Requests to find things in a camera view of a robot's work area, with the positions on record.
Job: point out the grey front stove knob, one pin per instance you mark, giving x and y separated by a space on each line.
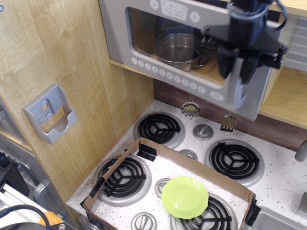
144 221

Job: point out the black burner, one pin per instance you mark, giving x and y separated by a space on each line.
128 184
162 128
237 160
217 216

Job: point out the grey wall phone holder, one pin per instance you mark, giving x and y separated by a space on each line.
44 107

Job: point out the orange object bottom left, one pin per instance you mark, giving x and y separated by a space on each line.
52 218

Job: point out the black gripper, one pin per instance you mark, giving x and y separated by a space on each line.
241 38

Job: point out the grey middle stove knob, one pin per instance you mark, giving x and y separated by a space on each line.
160 185

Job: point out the grey toy microwave door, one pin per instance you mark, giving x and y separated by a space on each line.
133 26

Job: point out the hanging round strainer toy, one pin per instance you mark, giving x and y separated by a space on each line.
190 108

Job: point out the back right black burner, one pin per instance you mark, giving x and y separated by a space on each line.
237 160

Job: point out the back left black burner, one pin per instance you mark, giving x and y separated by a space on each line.
162 128

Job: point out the front left black burner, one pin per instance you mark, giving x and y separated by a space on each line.
128 184

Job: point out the front right black burner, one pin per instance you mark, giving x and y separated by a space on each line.
217 216

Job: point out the grey centre small knob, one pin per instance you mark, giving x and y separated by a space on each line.
189 153

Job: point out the green plastic plate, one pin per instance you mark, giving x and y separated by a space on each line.
185 197

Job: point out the grey sink faucet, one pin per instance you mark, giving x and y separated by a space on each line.
301 154

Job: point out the stainless steel pot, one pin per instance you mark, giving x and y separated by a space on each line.
182 51

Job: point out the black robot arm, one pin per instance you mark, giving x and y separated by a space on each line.
249 9

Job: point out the grey stove knob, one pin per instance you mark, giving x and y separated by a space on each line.
144 221
160 185
203 132

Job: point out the grey back stove knob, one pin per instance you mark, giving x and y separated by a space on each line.
203 132

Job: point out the grey oven door handle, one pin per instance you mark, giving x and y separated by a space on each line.
41 195

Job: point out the brown cardboard frame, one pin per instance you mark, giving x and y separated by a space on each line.
163 163

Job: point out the hanging small spatula toy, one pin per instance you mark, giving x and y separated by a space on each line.
228 122

